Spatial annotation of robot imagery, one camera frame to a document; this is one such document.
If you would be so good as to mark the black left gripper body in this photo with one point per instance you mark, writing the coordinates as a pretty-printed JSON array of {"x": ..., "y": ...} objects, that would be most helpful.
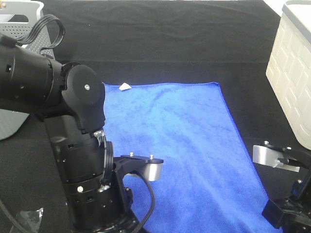
[{"x": 122, "y": 203}]

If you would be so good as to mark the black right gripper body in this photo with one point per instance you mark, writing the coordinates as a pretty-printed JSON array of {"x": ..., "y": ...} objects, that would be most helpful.
[{"x": 292, "y": 214}]

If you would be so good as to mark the blue microfibre towel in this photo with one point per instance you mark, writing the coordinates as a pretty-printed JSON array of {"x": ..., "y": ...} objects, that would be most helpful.
[{"x": 208, "y": 182}]

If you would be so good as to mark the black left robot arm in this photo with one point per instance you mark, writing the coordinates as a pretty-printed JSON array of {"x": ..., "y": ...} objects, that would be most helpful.
[{"x": 69, "y": 99}]

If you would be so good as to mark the clear tape strip left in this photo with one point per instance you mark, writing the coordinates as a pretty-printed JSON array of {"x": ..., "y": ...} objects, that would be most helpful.
[{"x": 30, "y": 220}]

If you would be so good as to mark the white plastic storage bin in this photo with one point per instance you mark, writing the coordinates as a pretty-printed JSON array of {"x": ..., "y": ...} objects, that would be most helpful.
[{"x": 289, "y": 67}]

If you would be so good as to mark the grey perforated plastic basket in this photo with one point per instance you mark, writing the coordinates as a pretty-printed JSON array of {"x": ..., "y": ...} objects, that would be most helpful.
[{"x": 17, "y": 17}]

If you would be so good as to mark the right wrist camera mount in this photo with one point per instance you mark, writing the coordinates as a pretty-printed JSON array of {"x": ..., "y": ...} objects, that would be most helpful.
[{"x": 286, "y": 158}]

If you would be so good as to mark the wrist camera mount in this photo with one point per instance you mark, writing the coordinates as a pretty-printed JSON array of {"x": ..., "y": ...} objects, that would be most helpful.
[
  {"x": 148, "y": 167},
  {"x": 286, "y": 158}
]

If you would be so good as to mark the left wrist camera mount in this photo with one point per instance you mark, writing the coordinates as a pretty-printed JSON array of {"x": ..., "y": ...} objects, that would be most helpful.
[{"x": 148, "y": 167}]

